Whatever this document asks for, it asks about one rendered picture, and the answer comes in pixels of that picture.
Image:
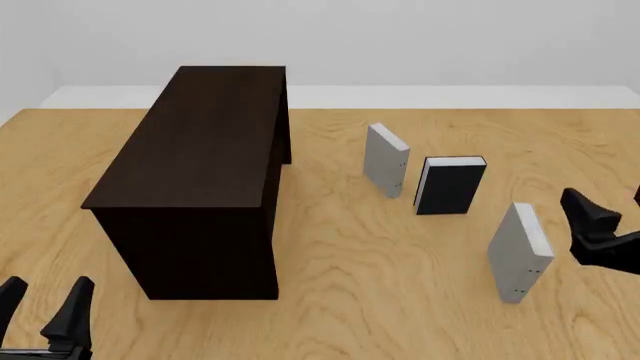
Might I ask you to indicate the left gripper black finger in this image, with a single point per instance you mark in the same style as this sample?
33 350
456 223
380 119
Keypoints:
72 318
9 300

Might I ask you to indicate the black hardcover book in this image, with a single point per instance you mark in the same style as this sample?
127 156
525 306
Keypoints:
447 189

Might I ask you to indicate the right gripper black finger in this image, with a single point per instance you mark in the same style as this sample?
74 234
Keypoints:
637 197
587 213

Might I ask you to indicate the dark brown wooden cabinet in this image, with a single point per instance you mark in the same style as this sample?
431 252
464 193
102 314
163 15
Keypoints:
200 157

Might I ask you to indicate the grey hardcover book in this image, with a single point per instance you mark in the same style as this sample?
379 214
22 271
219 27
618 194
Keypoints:
512 251
381 161

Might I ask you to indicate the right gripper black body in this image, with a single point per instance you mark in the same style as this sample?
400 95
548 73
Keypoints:
607 253

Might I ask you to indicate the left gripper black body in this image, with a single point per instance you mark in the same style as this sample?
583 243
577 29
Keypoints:
45 354

